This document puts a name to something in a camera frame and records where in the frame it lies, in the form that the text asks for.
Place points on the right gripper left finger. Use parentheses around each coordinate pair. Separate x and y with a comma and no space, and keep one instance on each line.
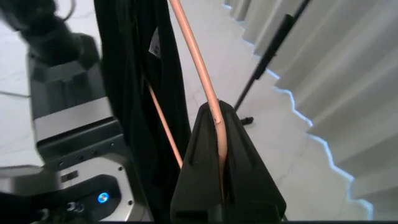
(199,174)

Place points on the pink clothes hanger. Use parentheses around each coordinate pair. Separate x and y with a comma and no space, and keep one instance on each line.
(199,59)

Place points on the black short-sleeved shirt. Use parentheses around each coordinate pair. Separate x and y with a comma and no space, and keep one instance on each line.
(124,77)

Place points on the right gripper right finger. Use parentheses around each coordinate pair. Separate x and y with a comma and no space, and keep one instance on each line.
(248,180)

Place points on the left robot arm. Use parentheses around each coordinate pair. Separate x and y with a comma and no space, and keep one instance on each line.
(46,40)

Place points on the white curtain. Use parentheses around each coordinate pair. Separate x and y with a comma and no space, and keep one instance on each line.
(342,77)

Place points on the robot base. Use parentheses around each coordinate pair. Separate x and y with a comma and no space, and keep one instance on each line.
(71,124)

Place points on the black clothes rack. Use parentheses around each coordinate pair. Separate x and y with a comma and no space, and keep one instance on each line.
(273,46)

